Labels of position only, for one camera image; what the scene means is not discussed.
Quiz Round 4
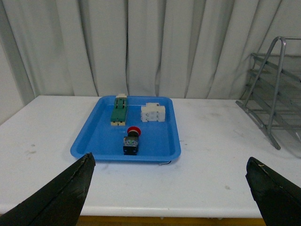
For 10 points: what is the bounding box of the white circuit breaker block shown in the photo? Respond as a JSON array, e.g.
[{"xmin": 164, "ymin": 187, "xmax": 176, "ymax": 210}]
[{"xmin": 141, "ymin": 103, "xmax": 166, "ymax": 122}]

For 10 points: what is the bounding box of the silver wire mesh rack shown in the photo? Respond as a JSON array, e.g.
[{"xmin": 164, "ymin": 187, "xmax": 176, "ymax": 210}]
[{"xmin": 236, "ymin": 36, "xmax": 301, "ymax": 150}]

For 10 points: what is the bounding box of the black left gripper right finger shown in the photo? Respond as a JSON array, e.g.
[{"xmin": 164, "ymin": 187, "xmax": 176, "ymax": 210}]
[{"xmin": 246, "ymin": 157, "xmax": 301, "ymax": 226}]

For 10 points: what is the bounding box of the green knife switch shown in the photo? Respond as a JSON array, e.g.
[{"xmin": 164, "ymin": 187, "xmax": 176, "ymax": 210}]
[{"xmin": 110, "ymin": 94, "xmax": 128, "ymax": 126}]

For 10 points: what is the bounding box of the red emergency stop button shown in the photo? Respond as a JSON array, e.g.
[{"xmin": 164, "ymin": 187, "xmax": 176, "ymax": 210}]
[{"xmin": 123, "ymin": 126, "xmax": 141, "ymax": 155}]

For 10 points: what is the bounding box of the white curtain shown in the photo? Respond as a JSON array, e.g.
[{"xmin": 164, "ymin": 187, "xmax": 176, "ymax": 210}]
[{"xmin": 0, "ymin": 0, "xmax": 301, "ymax": 125}]

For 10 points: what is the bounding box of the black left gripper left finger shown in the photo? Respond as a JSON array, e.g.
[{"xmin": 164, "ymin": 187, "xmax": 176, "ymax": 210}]
[{"xmin": 0, "ymin": 153, "xmax": 95, "ymax": 226}]

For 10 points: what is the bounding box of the blue plastic tray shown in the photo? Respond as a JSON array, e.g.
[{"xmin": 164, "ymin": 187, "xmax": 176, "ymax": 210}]
[{"xmin": 71, "ymin": 96, "xmax": 181, "ymax": 163}]

